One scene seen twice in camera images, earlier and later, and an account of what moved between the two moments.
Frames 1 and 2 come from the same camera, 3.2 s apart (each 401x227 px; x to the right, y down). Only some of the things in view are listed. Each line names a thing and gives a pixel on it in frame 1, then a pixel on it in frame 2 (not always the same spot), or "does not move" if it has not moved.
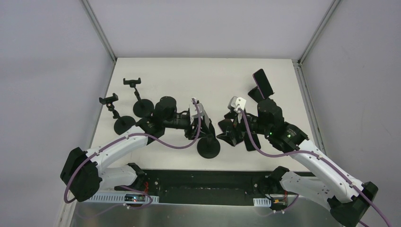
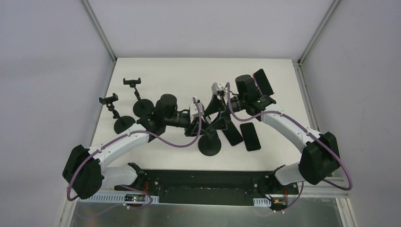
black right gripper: [237, 132] -> [222, 104]
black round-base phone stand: [142, 108] does not move
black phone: [249, 144] does not move
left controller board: [123, 198] does not move
